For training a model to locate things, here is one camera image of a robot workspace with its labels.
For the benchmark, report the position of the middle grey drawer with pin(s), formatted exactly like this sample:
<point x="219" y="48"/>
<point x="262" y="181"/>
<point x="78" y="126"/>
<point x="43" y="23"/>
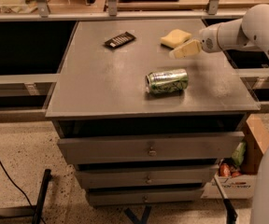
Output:
<point x="143" y="177"/>

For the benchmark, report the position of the grey drawer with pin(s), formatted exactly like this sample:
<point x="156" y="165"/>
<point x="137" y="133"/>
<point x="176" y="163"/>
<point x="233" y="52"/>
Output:
<point x="163" y="147"/>
<point x="142" y="196"/>
<point x="143" y="177"/>

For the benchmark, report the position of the yellow sponge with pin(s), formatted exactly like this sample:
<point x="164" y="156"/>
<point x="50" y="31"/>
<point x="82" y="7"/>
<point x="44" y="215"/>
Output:
<point x="175" y="38"/>

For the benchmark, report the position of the green crushed soda can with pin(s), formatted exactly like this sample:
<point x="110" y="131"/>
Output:
<point x="168" y="81"/>

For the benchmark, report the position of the grey drawer cabinet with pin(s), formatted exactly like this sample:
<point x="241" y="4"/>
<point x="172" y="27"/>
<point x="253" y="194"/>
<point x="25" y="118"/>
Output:
<point x="139" y="126"/>

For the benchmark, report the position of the metal railing frame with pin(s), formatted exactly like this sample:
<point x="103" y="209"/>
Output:
<point x="85" y="10"/>

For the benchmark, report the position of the green bag in box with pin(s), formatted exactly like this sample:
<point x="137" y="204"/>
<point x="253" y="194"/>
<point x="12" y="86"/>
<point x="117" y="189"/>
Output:
<point x="238" y="155"/>

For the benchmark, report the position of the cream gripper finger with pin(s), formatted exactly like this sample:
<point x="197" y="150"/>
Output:
<point x="189" y="48"/>

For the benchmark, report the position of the top grey drawer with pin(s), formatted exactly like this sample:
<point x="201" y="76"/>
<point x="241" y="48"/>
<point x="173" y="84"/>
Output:
<point x="163" y="147"/>

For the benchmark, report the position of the black snack packet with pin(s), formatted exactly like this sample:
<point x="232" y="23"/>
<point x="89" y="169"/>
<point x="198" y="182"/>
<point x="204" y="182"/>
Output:
<point x="119" y="40"/>

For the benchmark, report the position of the cardboard box with items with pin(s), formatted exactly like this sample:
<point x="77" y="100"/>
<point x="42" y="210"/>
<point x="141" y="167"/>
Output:
<point x="241" y="183"/>

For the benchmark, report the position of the bottom grey drawer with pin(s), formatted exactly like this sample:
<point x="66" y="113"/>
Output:
<point x="142" y="196"/>

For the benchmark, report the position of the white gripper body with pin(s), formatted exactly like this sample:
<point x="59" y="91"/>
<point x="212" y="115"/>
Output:
<point x="207" y="40"/>

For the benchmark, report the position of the red can in box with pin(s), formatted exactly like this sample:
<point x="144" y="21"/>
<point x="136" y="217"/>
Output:
<point x="224" y="170"/>

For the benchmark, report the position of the black bar at bottom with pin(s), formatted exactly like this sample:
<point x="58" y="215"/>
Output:
<point x="231" y="213"/>

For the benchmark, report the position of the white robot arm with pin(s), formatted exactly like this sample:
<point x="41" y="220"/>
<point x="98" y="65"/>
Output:
<point x="248" y="33"/>

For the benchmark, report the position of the black metal floor stand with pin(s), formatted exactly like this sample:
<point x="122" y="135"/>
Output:
<point x="34" y="211"/>

